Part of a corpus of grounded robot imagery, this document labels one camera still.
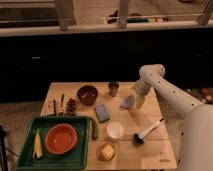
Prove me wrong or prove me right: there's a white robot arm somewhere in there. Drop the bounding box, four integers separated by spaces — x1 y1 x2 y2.
134 64 213 171

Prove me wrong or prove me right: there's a metal cup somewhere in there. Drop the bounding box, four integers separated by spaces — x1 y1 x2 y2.
108 82 119 97

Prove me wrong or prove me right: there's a white paper cup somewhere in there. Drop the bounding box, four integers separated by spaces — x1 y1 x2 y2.
106 121 124 141

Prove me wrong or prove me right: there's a blue sponge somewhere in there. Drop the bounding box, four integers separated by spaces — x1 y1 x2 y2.
95 104 110 122

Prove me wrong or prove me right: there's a green cucumber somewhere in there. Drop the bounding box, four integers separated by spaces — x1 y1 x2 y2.
90 117 98 140

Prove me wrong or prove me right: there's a dark maroon bowl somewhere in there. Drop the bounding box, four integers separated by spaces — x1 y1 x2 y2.
77 85 98 106

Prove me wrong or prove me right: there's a yellow apple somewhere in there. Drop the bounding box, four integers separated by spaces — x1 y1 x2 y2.
97 143 116 161

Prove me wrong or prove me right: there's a brown grape bunch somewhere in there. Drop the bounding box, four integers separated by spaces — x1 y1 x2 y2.
66 98 76 115

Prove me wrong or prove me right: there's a dark utensil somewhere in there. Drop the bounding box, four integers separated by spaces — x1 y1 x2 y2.
53 99 57 116

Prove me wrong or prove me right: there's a green plastic tray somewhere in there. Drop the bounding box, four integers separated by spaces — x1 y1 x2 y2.
16 116 90 171

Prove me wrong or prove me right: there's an orange bowl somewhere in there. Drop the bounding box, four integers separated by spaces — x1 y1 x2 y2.
45 123 78 155

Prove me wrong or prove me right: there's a yellow corn cob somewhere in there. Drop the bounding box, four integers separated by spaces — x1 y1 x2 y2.
33 130 43 159

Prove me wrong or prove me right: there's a white handled black brush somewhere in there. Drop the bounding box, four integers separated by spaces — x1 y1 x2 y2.
134 117 165 144

